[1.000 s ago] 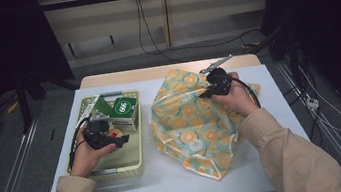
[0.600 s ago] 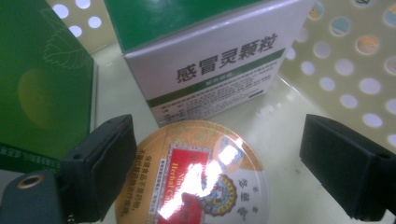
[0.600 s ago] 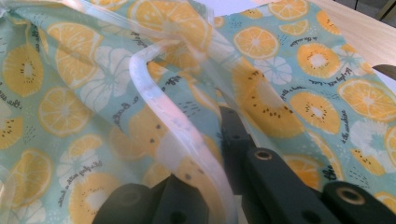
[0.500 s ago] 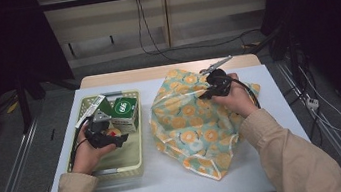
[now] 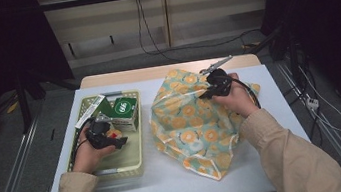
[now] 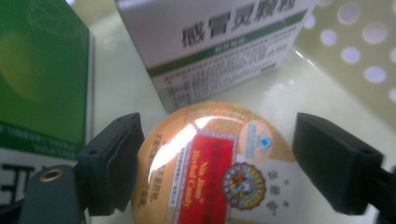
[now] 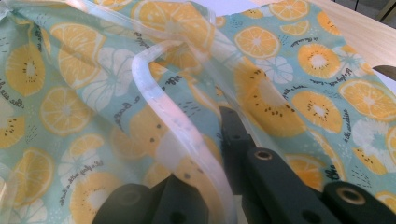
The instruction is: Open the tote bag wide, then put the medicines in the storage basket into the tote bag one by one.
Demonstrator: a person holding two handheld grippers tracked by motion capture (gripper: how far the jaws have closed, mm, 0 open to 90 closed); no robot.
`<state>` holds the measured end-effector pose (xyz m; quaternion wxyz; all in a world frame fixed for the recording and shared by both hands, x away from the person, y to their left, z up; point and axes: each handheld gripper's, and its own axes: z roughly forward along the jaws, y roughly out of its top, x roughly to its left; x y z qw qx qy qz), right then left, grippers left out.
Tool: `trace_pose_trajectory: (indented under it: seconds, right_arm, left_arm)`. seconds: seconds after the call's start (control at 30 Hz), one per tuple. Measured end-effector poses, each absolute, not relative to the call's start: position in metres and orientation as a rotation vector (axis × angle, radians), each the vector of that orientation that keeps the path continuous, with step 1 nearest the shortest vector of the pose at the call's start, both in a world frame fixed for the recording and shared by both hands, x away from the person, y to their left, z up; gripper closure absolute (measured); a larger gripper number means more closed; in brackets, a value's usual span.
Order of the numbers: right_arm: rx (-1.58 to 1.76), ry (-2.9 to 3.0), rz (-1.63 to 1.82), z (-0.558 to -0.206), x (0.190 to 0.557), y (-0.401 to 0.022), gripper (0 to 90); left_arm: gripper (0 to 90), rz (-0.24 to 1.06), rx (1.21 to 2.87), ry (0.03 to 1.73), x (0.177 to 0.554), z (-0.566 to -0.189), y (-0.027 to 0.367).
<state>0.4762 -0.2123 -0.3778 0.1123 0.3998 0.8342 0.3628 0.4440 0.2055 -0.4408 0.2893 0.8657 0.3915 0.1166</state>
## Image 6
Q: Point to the large green white medicine box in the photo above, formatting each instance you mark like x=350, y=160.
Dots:
x=40, y=77

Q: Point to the pale green perforated basket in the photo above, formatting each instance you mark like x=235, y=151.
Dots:
x=124, y=93

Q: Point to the small green white medicine box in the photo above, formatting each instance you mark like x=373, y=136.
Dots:
x=202, y=46

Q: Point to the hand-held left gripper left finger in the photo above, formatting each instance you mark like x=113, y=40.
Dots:
x=109, y=165

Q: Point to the round gold candy tin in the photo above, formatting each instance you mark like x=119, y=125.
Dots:
x=211, y=174

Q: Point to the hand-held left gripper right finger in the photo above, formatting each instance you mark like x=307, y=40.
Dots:
x=336, y=161

